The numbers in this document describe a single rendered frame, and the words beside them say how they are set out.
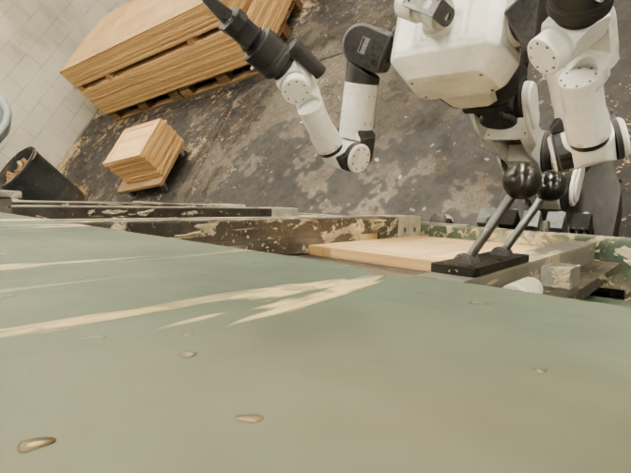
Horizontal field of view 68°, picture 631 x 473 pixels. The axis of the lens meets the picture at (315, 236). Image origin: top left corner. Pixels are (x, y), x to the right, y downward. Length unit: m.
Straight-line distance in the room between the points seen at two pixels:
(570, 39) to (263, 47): 0.59
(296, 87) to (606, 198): 1.46
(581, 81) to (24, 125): 6.11
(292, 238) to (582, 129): 0.55
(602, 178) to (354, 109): 1.29
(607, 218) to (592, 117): 1.22
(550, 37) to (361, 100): 0.55
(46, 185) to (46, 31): 2.47
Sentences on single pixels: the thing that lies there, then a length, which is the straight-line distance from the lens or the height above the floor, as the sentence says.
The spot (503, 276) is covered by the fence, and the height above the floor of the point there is 1.41.
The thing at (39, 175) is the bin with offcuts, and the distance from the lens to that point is 5.17.
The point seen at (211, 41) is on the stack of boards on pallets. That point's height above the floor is 0.46.
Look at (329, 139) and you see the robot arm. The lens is 1.22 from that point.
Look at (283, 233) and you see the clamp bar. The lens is 0.87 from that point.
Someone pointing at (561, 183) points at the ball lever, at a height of 1.43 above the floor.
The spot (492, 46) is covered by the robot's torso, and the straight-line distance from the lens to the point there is 1.10.
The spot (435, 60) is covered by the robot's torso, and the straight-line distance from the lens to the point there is 1.14.
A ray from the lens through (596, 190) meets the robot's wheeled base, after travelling 2.24.
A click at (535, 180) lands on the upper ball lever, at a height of 1.53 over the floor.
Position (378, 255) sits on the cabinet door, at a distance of 0.84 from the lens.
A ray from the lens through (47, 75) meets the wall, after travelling 6.85.
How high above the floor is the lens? 1.92
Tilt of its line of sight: 43 degrees down
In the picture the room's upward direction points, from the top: 41 degrees counter-clockwise
